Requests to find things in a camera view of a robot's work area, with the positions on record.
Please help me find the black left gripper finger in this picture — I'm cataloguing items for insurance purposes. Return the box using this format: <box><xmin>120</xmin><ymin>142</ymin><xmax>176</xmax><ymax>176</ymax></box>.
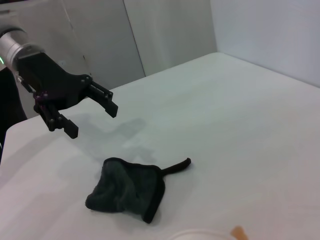
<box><xmin>85</xmin><ymin>80</ymin><xmax>119</xmax><ymax>119</ymax></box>
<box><xmin>33</xmin><ymin>99</ymin><xmax>80</xmax><ymax>140</ymax></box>

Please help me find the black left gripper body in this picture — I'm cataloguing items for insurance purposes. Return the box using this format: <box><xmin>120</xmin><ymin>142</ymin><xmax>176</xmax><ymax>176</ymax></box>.
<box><xmin>14</xmin><ymin>51</ymin><xmax>94</xmax><ymax>111</ymax></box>

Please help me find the dark rag with loop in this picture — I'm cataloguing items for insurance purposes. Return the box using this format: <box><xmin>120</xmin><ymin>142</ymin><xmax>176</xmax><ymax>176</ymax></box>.
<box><xmin>84</xmin><ymin>156</ymin><xmax>193</xmax><ymax>225</ymax></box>

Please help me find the white paper cup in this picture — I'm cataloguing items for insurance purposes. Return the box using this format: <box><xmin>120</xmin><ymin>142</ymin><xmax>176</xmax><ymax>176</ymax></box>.
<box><xmin>169</xmin><ymin>219</ymin><xmax>232</xmax><ymax>240</ymax></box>

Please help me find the black robot torso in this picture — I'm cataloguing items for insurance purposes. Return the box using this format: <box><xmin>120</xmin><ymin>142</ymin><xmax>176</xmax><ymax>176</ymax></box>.
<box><xmin>0</xmin><ymin>66</ymin><xmax>29</xmax><ymax>166</ymax></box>

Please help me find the orange-brown liquid stain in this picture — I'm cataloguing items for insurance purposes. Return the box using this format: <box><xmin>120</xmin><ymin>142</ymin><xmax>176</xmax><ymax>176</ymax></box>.
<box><xmin>230</xmin><ymin>225</ymin><xmax>249</xmax><ymax>240</ymax></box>

